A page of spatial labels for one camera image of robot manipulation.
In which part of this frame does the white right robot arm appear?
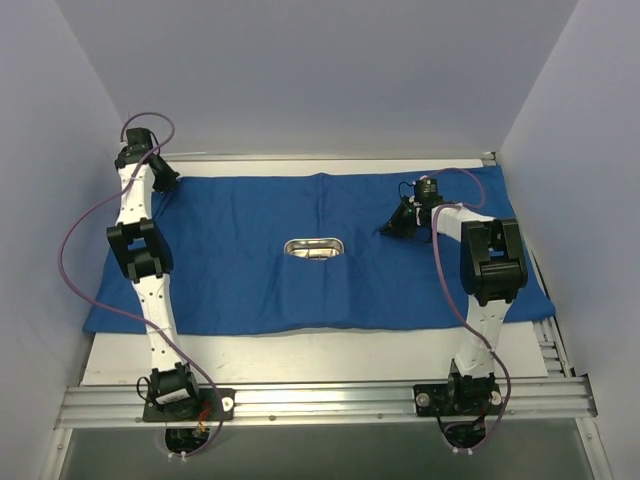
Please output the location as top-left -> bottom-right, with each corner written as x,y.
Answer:
380,194 -> 528,413

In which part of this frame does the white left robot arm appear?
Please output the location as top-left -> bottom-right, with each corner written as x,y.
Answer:
107,140 -> 202,419

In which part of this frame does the stainless steel instrument tray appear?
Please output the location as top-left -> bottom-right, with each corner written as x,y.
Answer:
284,237 -> 345,261

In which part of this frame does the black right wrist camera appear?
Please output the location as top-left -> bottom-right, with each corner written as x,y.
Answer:
413,176 -> 444,208

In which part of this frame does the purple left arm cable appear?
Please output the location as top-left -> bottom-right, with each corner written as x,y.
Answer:
58,112 -> 226,459

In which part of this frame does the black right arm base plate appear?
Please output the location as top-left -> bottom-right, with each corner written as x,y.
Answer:
412,379 -> 503,417

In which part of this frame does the aluminium front frame rail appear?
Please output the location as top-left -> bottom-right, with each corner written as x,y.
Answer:
55,377 -> 597,429

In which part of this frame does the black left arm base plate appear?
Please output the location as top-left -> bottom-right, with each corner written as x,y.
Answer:
142,387 -> 236,423

